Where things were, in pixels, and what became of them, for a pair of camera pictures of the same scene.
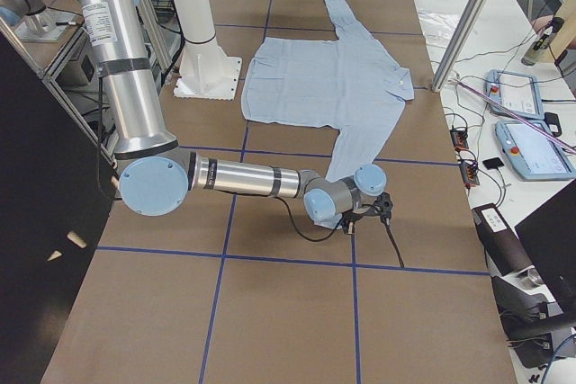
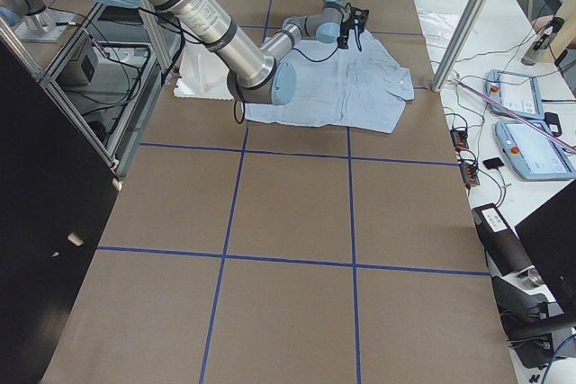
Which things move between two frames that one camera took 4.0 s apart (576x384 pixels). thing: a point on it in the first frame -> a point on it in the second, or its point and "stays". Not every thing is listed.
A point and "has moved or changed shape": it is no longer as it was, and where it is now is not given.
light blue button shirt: x=352 y=84 has moved or changed shape
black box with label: x=501 y=248 stays
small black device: x=493 y=163 stays
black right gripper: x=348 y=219 -> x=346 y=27
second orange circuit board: x=468 y=170 stays
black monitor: x=549 y=233 stays
